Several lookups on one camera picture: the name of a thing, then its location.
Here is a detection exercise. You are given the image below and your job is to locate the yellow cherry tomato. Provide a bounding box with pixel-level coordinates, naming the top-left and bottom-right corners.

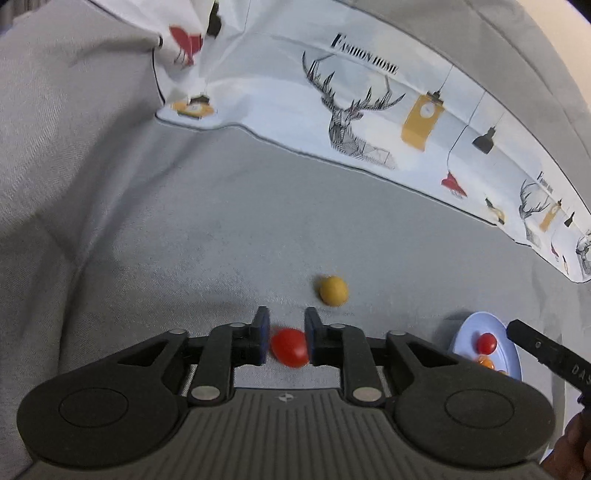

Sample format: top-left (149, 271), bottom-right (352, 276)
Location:
top-left (318, 275), bottom-right (349, 306)

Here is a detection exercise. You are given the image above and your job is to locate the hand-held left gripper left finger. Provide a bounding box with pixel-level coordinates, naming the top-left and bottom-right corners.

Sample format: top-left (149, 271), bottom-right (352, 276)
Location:
top-left (110, 306), bottom-right (271, 407)

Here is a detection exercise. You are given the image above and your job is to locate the white deer printed blanket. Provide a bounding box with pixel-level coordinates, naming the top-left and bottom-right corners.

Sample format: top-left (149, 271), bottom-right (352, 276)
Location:
top-left (88, 0), bottom-right (591, 283)

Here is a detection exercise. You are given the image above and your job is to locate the grey bed sheet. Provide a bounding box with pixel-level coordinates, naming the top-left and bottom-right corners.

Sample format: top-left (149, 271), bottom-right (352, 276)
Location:
top-left (0, 0), bottom-right (591, 480)

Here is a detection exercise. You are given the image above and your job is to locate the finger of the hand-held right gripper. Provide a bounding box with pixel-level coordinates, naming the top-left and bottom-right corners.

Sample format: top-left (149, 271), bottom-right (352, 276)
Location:
top-left (506, 319), bottom-right (563, 368)

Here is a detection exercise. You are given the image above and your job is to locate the blue plate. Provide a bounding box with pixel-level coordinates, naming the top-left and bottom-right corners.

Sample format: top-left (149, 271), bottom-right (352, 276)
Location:
top-left (447, 312), bottom-right (523, 383)

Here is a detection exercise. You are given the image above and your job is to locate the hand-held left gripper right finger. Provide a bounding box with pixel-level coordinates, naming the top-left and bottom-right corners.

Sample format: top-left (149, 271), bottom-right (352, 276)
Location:
top-left (303, 308), bottom-right (459, 407)

